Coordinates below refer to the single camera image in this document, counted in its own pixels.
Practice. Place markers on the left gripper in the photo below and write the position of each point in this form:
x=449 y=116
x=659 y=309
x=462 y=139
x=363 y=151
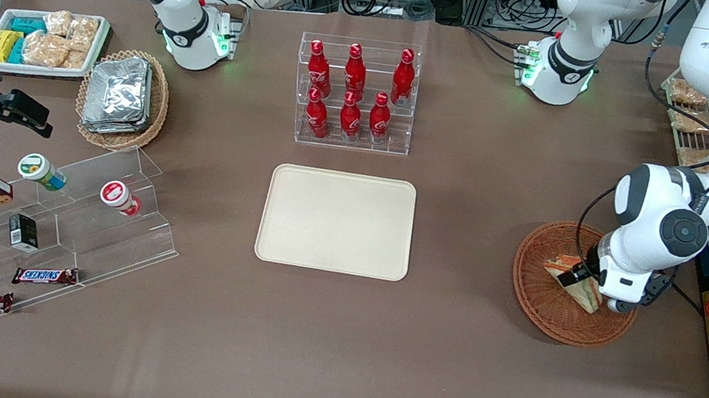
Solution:
x=586 y=270

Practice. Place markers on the triangle sandwich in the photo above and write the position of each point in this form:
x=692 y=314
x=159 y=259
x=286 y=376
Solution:
x=585 y=296

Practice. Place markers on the brown wicker basket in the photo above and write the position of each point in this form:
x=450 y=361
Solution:
x=542 y=306

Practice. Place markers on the light wicker basket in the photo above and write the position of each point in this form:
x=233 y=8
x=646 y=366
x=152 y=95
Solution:
x=158 y=105

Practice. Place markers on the beige plastic tray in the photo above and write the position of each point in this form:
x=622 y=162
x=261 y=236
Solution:
x=336 y=221

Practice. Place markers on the teal snack pack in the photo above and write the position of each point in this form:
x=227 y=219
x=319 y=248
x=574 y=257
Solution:
x=17 y=52
x=28 y=24

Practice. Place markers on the green lid cup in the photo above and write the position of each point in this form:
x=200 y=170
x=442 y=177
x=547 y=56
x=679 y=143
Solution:
x=40 y=170

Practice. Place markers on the yellow snack pack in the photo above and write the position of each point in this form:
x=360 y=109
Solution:
x=3 y=46

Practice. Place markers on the clear rice cracker bag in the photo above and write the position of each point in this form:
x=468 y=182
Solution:
x=75 y=59
x=57 y=23
x=45 y=50
x=83 y=33

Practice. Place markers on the silver foil pack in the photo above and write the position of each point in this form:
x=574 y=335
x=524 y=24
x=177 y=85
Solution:
x=117 y=129
x=117 y=89

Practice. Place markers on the small black box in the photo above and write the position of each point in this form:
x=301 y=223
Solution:
x=23 y=232

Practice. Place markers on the red lid cup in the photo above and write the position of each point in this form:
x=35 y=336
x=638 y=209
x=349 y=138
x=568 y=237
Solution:
x=116 y=195

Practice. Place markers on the bagged fried snack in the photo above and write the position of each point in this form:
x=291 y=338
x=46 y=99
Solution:
x=687 y=93
x=688 y=122
x=694 y=157

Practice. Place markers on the clear acrylic stepped stand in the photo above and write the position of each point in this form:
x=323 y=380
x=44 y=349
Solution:
x=116 y=243

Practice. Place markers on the red cola bottle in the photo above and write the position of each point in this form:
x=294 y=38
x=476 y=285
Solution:
x=318 y=71
x=379 y=121
x=317 y=117
x=350 y=120
x=355 y=74
x=403 y=79

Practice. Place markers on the clear acrylic bottle rack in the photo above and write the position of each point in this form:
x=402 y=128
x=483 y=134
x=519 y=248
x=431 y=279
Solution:
x=361 y=145

